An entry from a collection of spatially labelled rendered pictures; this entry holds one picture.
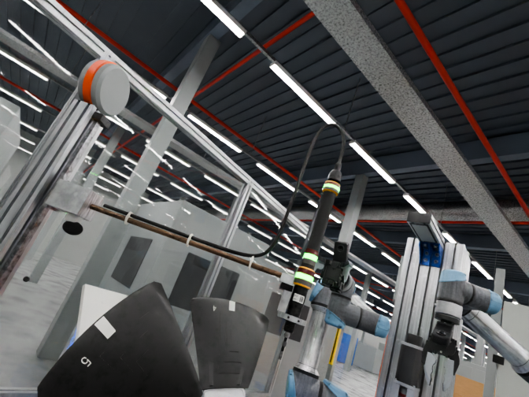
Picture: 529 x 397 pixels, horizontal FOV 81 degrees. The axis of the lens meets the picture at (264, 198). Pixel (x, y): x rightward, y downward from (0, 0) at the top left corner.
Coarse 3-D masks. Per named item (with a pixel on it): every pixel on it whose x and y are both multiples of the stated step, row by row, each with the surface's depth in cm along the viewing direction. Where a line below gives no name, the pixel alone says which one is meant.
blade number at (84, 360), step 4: (84, 352) 48; (80, 356) 47; (84, 356) 48; (88, 356) 48; (92, 356) 48; (76, 360) 47; (80, 360) 47; (84, 360) 48; (88, 360) 48; (92, 360) 48; (96, 360) 49; (76, 364) 47; (80, 364) 47; (84, 364) 48; (88, 364) 48; (92, 364) 48; (84, 368) 47; (88, 368) 48
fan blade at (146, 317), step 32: (160, 288) 58; (128, 320) 53; (160, 320) 56; (96, 352) 49; (128, 352) 51; (160, 352) 54; (64, 384) 46; (96, 384) 48; (128, 384) 51; (160, 384) 53; (192, 384) 56
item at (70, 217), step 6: (66, 216) 79; (72, 216) 79; (78, 216) 79; (66, 222) 78; (72, 222) 78; (78, 222) 79; (66, 228) 77; (72, 228) 77; (78, 228) 78; (72, 234) 78; (78, 234) 79
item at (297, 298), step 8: (336, 168) 85; (328, 176) 84; (336, 176) 83; (296, 288) 74; (304, 288) 74; (296, 296) 73; (304, 296) 73; (296, 304) 73; (288, 312) 73; (296, 312) 72; (288, 328) 71
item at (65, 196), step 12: (60, 180) 79; (60, 192) 78; (72, 192) 78; (84, 192) 78; (48, 204) 77; (60, 204) 77; (72, 204) 77; (84, 204) 78; (96, 204) 83; (84, 216) 80
